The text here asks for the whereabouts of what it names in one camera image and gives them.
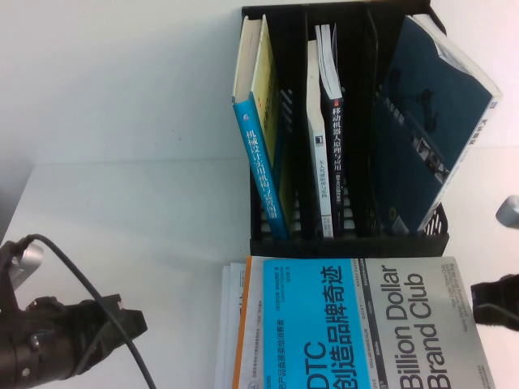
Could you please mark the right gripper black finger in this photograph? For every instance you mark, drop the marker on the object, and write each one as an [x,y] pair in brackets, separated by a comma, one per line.
[500,313]
[498,289]

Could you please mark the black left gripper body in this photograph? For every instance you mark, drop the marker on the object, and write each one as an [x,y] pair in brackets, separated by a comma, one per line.
[97,328]

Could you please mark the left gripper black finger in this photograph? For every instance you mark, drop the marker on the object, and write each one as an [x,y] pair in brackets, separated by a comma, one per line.
[135,326]

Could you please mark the blue grey Billion Dollar book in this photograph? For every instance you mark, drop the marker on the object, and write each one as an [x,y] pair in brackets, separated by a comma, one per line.
[397,324]

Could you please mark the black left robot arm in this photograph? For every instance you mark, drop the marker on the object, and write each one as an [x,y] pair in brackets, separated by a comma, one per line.
[36,348]

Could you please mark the white orange ROS2 book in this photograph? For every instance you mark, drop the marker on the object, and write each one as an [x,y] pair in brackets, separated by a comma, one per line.
[253,308]

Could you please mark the large dark teal cover book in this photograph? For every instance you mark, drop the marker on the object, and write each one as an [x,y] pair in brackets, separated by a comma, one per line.
[421,101]

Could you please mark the blue spine hardcover book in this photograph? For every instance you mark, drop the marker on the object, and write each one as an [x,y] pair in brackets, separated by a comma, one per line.
[259,162]

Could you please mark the white spine paperback book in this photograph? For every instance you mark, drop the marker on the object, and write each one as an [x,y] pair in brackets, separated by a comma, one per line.
[318,170]

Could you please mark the black spine robotics book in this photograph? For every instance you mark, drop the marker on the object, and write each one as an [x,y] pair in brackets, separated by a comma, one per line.
[335,133]

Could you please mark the black plastic book stand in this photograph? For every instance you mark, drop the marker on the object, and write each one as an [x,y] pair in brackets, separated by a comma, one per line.
[357,81]

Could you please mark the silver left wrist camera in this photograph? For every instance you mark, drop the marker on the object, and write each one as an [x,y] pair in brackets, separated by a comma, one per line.
[30,257]

